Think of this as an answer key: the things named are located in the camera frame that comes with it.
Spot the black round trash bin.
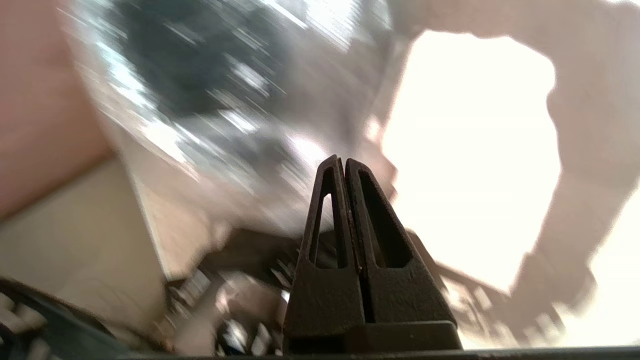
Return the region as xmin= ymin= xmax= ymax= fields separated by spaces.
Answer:
xmin=112 ymin=0 xmax=286 ymax=118

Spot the clear plastic trash bag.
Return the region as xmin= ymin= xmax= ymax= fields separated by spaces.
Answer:
xmin=60 ymin=0 xmax=401 ymax=241

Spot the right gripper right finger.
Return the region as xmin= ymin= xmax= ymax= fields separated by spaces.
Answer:
xmin=344 ymin=158 xmax=463 ymax=351

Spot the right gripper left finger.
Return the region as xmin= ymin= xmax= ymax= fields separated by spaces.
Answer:
xmin=283 ymin=154 xmax=368 ymax=353

